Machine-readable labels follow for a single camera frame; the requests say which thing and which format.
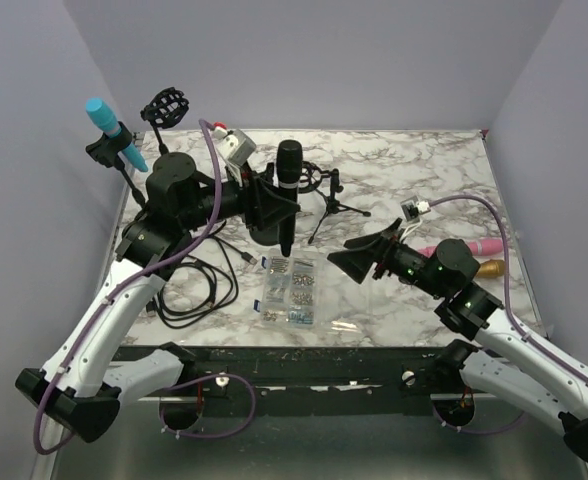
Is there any pink microphone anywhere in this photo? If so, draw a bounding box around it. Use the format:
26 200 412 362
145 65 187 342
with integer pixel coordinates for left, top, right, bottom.
419 238 503 257

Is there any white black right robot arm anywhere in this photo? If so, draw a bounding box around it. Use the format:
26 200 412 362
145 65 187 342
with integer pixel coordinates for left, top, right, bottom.
327 226 588 463

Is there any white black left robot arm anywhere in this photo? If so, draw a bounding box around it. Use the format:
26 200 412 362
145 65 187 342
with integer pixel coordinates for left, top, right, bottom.
15 151 302 443

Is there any clear plastic screw box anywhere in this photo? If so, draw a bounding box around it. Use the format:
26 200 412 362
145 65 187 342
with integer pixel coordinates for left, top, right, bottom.
252 247 375 334

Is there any black clip round-base stand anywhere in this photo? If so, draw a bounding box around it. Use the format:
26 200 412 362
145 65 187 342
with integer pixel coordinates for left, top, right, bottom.
85 122 148 207

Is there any black round-base mic stand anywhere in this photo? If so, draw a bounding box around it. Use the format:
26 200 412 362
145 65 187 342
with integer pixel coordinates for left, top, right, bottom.
249 221 284 247

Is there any gold microphone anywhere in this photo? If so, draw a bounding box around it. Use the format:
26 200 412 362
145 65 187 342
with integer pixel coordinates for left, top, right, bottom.
475 259 506 279

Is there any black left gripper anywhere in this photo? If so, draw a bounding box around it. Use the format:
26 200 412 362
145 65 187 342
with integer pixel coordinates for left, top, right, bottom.
181 159 300 231

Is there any black usb cable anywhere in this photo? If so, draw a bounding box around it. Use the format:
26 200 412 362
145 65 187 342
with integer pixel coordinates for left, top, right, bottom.
146 234 258 330

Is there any blue microphone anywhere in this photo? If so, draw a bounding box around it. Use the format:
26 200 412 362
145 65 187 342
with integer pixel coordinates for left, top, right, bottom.
85 97 148 172

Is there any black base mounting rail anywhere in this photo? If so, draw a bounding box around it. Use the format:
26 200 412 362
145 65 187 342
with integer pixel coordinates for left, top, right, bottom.
76 342 543 419

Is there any black shock-mount round-base stand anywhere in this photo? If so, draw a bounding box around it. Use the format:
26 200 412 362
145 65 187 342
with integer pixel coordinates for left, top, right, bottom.
140 87 189 155

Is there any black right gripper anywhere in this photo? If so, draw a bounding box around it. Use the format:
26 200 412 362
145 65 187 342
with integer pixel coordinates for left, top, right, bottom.
329 217 448 298

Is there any black microphone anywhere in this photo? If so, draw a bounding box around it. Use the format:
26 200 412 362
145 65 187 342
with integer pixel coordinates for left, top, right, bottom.
276 139 303 257

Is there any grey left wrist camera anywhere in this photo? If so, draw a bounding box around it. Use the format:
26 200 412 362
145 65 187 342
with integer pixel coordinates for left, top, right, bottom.
212 122 256 172

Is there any black tripod shock-mount stand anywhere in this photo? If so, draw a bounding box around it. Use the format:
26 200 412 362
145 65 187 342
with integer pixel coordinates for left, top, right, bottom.
298 161 371 245

